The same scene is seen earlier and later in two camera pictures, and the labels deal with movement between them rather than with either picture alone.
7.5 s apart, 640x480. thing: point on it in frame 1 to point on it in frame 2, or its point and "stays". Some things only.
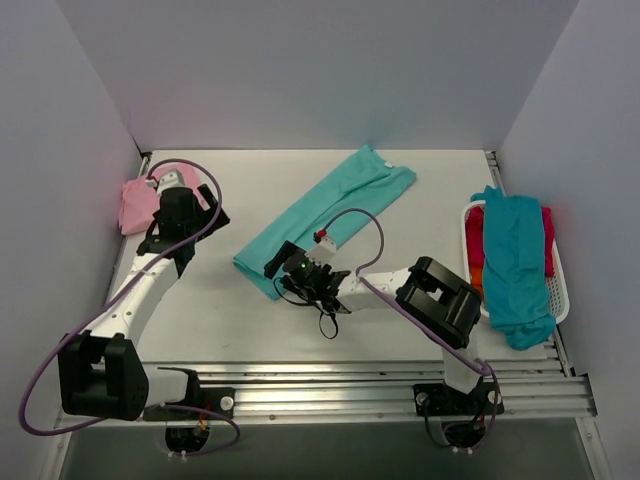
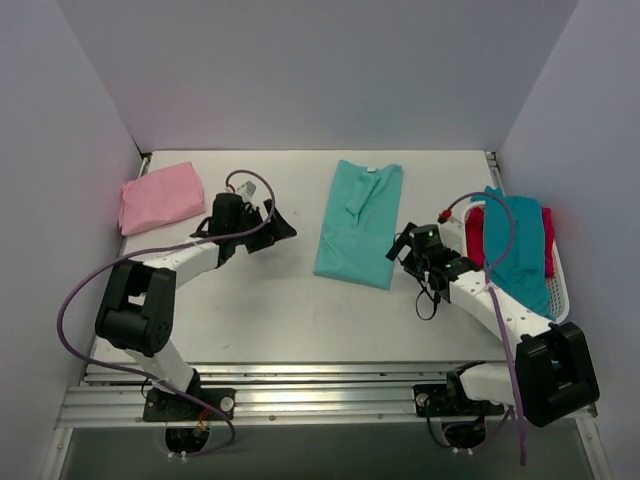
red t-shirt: [475, 238] stays
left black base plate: [218, 400] stays
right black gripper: [279, 261] to [408, 251]
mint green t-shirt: [368, 180] to [359, 231]
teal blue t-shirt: [514, 270] stays
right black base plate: [439, 399] stays
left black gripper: [176, 195] to [261, 230]
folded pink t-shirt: [140, 200] stays
